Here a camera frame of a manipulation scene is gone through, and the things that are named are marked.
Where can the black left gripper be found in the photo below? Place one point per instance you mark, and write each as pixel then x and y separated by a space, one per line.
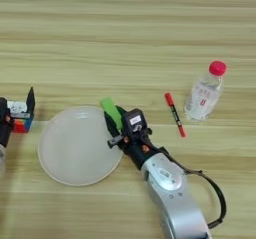
pixel 4 131

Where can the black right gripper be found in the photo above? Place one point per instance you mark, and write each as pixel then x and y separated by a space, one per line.
pixel 138 149

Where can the green rectangular block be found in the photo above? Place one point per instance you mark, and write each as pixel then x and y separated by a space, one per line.
pixel 111 111

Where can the colourful puzzle cube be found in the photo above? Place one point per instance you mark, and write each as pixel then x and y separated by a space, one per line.
pixel 21 126

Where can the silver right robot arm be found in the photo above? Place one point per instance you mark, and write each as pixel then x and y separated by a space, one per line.
pixel 176 196

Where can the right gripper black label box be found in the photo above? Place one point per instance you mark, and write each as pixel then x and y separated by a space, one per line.
pixel 135 119

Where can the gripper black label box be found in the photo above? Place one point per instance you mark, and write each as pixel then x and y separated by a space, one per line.
pixel 135 119
pixel 2 107

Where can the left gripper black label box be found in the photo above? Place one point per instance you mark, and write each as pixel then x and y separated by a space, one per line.
pixel 2 107

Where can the round white plate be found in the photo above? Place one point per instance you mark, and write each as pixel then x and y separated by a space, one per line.
pixel 76 146

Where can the red black marker pen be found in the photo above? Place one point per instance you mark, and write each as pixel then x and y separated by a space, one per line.
pixel 176 116

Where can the clear bottle red cap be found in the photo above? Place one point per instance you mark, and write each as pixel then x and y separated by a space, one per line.
pixel 203 99

